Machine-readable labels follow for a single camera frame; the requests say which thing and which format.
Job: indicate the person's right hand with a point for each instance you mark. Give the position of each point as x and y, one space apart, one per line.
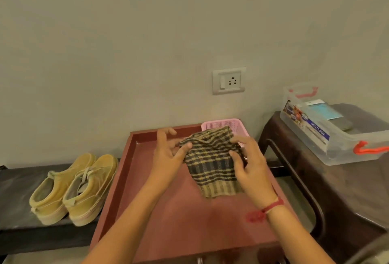
253 172

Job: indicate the person's left hand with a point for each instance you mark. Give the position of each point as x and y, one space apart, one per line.
166 159

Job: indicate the person's right thumb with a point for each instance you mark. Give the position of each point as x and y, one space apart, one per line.
236 162

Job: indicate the person's left middle finger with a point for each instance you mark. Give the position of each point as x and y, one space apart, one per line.
165 134

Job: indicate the person's left thumb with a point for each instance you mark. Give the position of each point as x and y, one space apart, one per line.
184 150

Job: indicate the checked brown black cloth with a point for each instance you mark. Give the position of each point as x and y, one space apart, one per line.
212 163

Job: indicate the person's right forearm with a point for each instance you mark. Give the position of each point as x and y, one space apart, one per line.
299 236

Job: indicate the person's left forearm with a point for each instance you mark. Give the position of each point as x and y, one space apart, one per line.
130 221

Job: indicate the pink plastic basket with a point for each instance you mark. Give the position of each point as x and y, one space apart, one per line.
226 130

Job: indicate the red thread wristband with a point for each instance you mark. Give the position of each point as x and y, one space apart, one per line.
267 209

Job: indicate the red wooden tray table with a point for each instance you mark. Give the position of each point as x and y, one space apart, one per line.
182 212

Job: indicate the yellow canvas shoe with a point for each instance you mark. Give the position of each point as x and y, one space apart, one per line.
89 190
51 190

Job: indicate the clear plastic storage box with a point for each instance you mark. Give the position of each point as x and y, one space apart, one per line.
328 130

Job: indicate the teal packet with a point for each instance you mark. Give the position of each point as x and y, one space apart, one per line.
323 111

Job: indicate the dark brown wooden stool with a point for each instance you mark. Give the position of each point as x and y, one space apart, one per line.
343 181

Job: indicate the black low bench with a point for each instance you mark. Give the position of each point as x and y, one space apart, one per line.
18 206

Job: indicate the white wall socket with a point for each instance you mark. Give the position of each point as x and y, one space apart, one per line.
229 80

